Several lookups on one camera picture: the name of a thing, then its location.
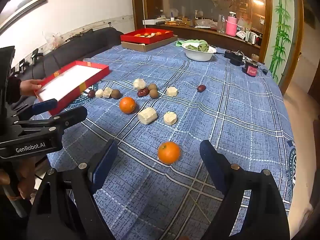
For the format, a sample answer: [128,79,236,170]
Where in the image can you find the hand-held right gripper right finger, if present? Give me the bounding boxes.
[199,140,290,240]

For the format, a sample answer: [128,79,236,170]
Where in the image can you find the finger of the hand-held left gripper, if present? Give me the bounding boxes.
[18,99,58,121]
[12,106,88,137]

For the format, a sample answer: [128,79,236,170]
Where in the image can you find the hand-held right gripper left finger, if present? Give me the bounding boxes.
[26,139,119,240]

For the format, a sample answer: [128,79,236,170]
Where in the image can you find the red tray with white inside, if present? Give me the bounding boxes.
[34,60,111,117]

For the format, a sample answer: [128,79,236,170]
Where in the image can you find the large beige crumbly cake piece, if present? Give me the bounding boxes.
[138,107,158,125]

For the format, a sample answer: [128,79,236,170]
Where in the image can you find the another person's forearm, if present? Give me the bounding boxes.
[5,76,23,105]

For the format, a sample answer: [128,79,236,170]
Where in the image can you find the person's left hand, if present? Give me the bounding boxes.
[14,157,37,200]

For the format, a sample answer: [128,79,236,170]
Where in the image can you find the blue plaid tablecloth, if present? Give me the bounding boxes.
[46,39,297,240]

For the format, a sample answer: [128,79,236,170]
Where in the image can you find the black leather sofa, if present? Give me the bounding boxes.
[10,27,125,85]

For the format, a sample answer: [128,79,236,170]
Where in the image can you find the crinkled clear plastic bag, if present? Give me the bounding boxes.
[44,31,68,49]

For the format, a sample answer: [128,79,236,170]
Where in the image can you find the brown cardboard box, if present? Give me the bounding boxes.
[121,35,178,53]

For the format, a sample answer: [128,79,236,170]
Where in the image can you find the red and black cylinder device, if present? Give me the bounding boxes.
[242,59,259,77]

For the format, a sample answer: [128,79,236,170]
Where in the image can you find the black power adapter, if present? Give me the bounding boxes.
[224,50,244,66]

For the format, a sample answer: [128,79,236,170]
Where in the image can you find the white bowl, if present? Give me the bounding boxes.
[181,42,217,62]

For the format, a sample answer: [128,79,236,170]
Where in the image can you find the red gift box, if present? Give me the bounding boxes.
[120,29,174,45]

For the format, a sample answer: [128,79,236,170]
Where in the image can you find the green vegetables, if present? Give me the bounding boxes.
[187,43,209,52]

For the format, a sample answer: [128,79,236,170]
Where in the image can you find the green cloth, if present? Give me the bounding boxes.
[176,39,208,47]

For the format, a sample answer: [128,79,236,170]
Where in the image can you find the flat white box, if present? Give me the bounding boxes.
[142,18,167,26]

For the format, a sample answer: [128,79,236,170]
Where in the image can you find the pink thermos bottle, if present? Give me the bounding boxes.
[226,11,238,37]

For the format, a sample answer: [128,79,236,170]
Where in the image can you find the clear glass bottle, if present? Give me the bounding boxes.
[217,14,227,33]

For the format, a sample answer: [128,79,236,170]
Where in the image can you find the bamboo painted panel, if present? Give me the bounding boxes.
[265,0,304,85]

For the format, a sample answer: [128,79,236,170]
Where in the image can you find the wooden framed glass partition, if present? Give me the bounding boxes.
[131,0,273,55]

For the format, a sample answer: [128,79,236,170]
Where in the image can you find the framed wall picture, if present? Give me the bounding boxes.
[0,0,48,28]

